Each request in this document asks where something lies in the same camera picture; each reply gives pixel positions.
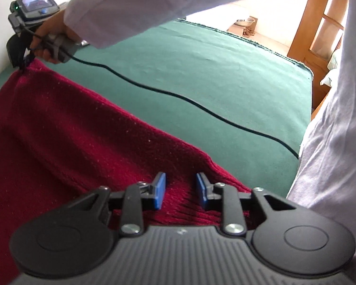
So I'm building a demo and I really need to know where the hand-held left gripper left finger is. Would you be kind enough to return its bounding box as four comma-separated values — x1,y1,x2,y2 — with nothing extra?
74,171,167,238

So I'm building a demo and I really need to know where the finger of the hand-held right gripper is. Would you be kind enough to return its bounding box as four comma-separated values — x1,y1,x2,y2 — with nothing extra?
18,50,38,72

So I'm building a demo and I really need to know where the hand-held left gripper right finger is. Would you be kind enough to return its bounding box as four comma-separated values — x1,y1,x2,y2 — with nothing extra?
195,171,298,238

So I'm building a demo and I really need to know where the dark red knitted sweater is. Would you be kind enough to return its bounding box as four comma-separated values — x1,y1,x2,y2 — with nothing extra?
0,58,253,285

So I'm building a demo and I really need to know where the person's right forearm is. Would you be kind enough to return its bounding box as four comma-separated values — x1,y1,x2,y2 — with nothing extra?
63,0,355,50

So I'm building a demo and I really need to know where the person's right hand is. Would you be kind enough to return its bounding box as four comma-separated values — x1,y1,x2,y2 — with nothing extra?
29,8,85,65

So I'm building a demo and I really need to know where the person's white clothed torso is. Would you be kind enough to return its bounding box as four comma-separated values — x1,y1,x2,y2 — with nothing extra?
285,0,356,285

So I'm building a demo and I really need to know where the pale pillow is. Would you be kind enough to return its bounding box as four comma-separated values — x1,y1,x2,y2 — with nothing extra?
320,48,344,87

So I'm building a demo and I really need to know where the wooden door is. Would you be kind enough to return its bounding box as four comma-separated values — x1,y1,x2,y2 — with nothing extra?
286,0,350,66

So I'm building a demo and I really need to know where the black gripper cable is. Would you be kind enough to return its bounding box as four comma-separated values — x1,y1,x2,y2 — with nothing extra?
67,51,301,160

